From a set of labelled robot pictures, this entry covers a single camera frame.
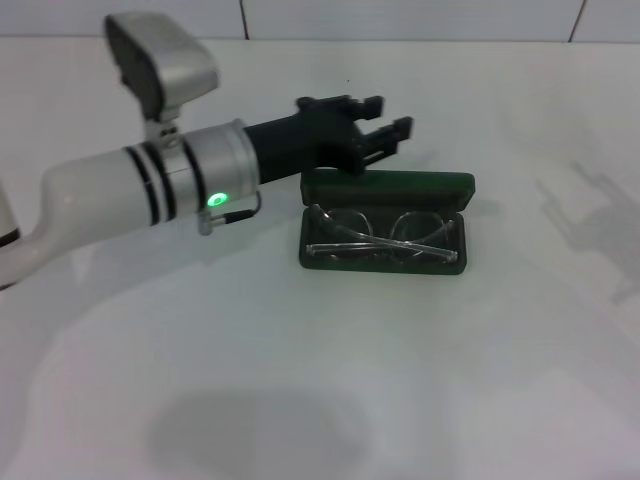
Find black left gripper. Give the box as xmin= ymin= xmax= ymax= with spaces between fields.
xmin=243 ymin=92 xmax=415 ymax=184

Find green glasses case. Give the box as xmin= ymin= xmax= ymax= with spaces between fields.
xmin=299 ymin=169 xmax=476 ymax=276

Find clear plastic glasses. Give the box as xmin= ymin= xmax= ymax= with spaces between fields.
xmin=304 ymin=202 xmax=459 ymax=266

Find thin black left gripper cable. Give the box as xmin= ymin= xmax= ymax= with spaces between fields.
xmin=197 ymin=192 xmax=265 ymax=236

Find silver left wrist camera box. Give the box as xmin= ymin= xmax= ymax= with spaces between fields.
xmin=103 ymin=12 xmax=221 ymax=146

